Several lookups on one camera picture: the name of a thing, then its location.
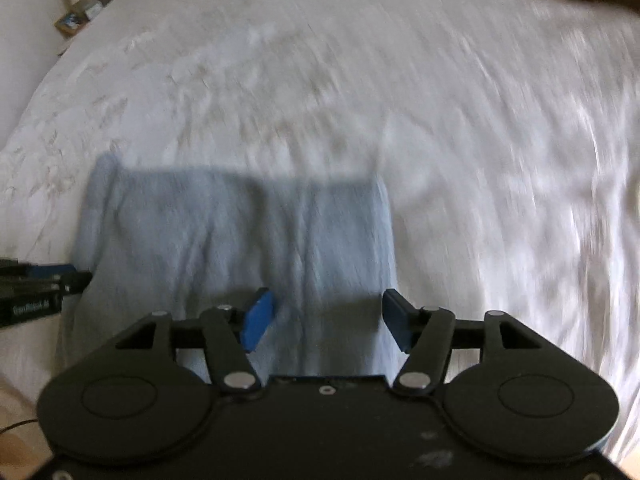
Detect light grey pants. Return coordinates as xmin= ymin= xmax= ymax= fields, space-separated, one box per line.
xmin=55 ymin=152 xmax=408 ymax=378

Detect white bed sheet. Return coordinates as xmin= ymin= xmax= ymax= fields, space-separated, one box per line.
xmin=0 ymin=0 xmax=640 ymax=466

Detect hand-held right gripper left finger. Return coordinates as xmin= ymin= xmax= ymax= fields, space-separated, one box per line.
xmin=115 ymin=287 xmax=279 ymax=395

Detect black cable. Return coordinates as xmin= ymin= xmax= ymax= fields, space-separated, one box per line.
xmin=0 ymin=416 xmax=40 ymax=435

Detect wooden nightstand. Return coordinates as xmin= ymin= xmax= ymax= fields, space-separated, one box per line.
xmin=52 ymin=0 xmax=133 ymax=41

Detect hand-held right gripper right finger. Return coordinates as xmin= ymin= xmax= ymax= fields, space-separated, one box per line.
xmin=381 ymin=288 xmax=547 ymax=395

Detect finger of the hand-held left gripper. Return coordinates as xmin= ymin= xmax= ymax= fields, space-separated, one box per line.
xmin=0 ymin=257 xmax=94 ymax=295

